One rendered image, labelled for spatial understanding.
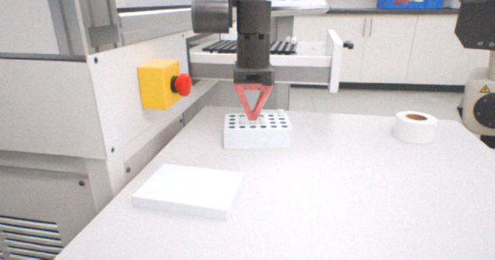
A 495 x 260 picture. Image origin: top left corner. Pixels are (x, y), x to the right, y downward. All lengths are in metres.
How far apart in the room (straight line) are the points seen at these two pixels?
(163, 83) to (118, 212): 0.21
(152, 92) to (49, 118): 0.14
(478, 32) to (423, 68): 3.04
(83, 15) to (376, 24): 3.54
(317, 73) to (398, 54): 3.25
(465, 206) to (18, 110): 0.61
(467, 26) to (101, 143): 0.91
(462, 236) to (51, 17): 0.54
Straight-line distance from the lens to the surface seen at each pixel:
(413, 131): 0.64
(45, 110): 0.51
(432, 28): 4.00
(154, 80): 0.52
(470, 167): 0.61
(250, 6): 0.51
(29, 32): 0.49
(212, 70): 0.73
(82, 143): 0.49
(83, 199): 0.57
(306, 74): 0.70
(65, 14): 0.45
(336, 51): 0.68
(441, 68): 4.13
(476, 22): 1.03
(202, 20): 0.51
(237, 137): 0.55
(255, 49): 0.51
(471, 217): 0.48
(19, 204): 0.66
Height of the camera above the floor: 1.01
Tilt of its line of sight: 22 degrees down
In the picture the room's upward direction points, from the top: straight up
